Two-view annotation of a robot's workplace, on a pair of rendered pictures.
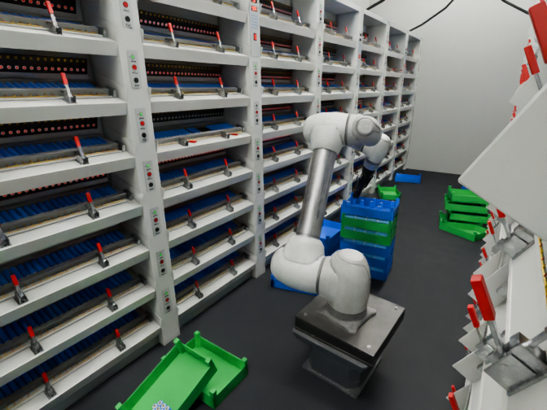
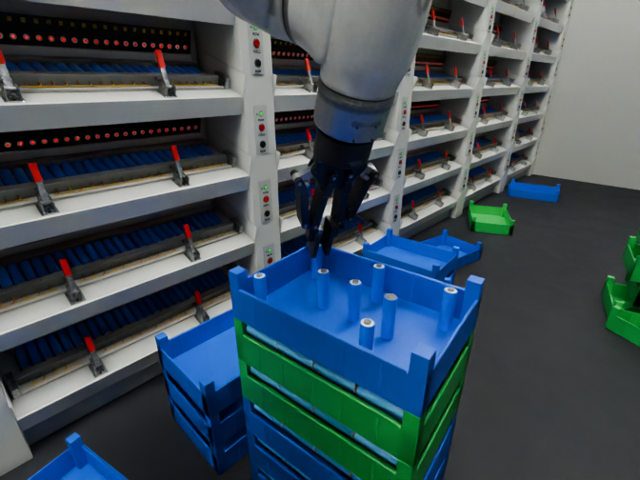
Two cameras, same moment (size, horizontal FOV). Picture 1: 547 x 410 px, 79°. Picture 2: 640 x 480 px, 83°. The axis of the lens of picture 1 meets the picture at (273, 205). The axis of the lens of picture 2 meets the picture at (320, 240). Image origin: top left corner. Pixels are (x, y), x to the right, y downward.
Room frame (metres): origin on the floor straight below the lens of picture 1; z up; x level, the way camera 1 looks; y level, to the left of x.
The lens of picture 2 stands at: (1.45, -0.61, 0.73)
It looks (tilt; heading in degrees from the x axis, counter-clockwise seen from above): 24 degrees down; 8
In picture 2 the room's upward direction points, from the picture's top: straight up
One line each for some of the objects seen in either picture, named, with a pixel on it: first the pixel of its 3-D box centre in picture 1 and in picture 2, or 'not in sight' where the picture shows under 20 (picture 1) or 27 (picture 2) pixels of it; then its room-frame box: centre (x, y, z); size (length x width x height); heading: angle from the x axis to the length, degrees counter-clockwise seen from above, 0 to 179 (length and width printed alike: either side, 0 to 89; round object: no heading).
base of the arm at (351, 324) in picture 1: (349, 305); not in sight; (1.12, -0.30, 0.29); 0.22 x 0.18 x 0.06; 135
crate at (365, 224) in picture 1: (369, 217); (350, 343); (1.90, -0.60, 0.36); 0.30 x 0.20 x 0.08; 61
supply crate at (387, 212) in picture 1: (370, 205); (352, 298); (1.90, -0.60, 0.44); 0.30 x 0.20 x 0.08; 61
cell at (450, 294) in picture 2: not in sight; (448, 309); (1.90, -0.73, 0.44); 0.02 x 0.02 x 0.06
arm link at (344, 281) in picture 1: (347, 277); not in sight; (1.11, -0.28, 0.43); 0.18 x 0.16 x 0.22; 66
